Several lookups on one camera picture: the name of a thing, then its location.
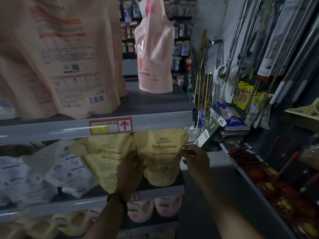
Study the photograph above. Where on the person's right hand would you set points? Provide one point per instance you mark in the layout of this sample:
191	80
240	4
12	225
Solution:
198	159

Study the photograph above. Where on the person's left hand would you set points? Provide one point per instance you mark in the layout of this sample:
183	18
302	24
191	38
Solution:
130	176

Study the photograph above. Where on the yellow Snowroma pouch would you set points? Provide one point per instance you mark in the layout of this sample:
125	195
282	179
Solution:
107	156
162	156

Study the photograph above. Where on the grey metal shelf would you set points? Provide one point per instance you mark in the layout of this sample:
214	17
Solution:
159	104

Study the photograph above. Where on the person's left forearm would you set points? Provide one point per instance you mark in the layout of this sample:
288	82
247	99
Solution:
107	221

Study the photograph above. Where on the person's right forearm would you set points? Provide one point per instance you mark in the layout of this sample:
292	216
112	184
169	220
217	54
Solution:
224	211

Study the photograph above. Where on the dark aisle shelf unit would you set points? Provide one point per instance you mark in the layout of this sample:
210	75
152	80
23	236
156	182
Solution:
294	136

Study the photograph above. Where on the dark background shelf unit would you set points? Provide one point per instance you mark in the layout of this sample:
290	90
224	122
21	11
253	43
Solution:
182	47

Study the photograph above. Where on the red-framed price tag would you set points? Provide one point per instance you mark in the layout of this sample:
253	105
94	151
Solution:
111	126
134	197

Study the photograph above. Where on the green and white box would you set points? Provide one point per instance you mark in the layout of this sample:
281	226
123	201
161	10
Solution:
207	136

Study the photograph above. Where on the stack of blue-white packets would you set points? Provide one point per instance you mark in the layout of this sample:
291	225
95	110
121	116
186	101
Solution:
234	124

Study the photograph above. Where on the row of pale yellow bottles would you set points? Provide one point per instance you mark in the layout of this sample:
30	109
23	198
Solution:
74	221

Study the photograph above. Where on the yellow hanging packets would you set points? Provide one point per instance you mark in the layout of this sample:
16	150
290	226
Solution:
244	94

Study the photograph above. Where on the row of red round packs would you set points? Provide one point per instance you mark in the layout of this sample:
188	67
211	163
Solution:
279	196

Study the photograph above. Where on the hanging mops and brooms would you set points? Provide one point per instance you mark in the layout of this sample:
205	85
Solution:
279	37

